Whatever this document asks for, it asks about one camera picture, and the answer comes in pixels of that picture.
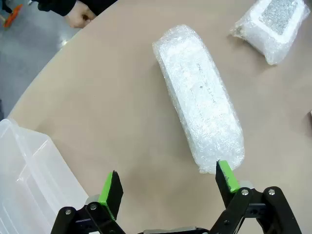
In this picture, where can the person's right hand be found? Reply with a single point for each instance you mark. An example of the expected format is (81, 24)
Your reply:
(81, 15)

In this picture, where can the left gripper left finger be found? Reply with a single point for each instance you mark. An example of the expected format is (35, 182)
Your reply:
(111, 195)

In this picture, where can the orange stand base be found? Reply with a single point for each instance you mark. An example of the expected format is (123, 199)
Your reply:
(13, 15)

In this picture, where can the clear plastic storage container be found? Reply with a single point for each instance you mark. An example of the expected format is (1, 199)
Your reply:
(29, 175)

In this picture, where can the bubble-wrapped white clock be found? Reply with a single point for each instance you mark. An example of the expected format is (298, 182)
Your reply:
(273, 29)
(202, 102)

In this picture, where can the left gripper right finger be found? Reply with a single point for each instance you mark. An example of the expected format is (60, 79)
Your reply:
(226, 185)

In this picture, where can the person's right forearm black sleeve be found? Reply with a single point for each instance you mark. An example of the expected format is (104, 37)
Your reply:
(63, 6)

